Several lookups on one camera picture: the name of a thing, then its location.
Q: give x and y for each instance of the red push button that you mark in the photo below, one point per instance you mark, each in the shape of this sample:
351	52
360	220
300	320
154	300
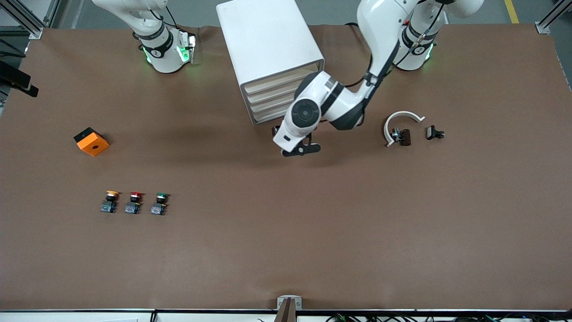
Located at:
132	208

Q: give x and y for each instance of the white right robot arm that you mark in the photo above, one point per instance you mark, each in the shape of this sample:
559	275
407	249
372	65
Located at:
165	53

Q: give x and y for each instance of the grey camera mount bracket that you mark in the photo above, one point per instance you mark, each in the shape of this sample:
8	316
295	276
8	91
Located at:
289	308

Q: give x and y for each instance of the aluminium frame post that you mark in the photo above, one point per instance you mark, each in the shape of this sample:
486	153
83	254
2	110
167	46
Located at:
543	27
35	32

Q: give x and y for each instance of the white curved plastic clip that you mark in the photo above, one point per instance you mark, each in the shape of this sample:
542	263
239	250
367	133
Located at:
406	113

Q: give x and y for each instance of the brown table cover sheet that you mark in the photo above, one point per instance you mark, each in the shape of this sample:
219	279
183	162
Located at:
286	223

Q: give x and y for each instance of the white drawer cabinet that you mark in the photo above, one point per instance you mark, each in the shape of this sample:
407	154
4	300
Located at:
263	40

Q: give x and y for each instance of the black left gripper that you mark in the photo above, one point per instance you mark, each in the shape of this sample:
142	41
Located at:
278	128

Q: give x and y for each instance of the green push button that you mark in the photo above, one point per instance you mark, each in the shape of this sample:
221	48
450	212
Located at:
157	209

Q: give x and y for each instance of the yellow push button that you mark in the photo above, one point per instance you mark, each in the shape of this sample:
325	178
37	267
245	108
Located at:
109	206

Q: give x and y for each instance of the orange black button box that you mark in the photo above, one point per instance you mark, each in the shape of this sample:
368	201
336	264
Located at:
93	145

